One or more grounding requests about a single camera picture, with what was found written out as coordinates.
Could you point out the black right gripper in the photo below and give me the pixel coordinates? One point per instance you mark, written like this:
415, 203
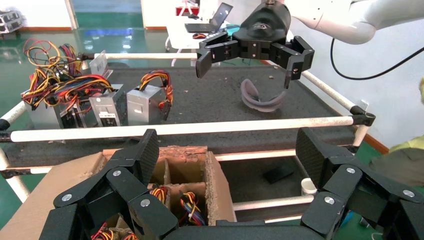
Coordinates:
261, 30

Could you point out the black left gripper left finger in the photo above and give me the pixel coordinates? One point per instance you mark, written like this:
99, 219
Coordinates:
145, 155

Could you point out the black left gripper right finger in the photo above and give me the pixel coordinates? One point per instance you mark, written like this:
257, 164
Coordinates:
314, 152

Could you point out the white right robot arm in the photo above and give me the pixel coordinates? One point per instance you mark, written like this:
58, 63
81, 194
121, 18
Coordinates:
348, 16

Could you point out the brown cardboard divider box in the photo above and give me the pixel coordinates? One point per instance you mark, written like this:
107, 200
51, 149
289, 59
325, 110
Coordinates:
220, 188

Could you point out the black flat pad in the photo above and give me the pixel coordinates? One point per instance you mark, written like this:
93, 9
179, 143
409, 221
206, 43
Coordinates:
278, 174

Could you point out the white pipe table leg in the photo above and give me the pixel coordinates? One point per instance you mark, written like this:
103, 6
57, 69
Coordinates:
15, 175
360, 136

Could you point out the black open laptop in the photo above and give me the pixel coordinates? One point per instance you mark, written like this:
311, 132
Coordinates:
218, 18

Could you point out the black pipe corner connector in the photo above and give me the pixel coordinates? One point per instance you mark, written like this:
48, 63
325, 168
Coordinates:
363, 117
3, 124
85, 56

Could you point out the orange computer mouse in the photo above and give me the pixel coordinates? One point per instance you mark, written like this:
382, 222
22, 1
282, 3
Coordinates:
198, 35

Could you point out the grey power supply mesh side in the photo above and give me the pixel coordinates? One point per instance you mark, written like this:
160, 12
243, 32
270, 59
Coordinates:
106, 106

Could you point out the white desk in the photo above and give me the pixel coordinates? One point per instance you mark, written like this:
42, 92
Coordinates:
179, 39

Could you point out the red crate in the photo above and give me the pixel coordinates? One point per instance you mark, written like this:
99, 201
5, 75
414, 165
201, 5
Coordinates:
187, 11

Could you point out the yellow green garment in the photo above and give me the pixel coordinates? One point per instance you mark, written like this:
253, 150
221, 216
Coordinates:
404, 159

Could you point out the clear acrylic label sign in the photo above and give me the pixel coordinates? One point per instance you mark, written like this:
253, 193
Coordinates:
99, 64

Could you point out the silver metal parts rack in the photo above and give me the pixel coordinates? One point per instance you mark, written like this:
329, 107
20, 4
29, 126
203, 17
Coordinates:
10, 21

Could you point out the white pipe table rail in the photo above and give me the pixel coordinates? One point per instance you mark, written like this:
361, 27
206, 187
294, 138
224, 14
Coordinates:
271, 202
331, 92
258, 155
198, 127
149, 56
13, 114

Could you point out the white wall socket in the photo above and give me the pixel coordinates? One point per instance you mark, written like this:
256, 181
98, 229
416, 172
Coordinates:
363, 105

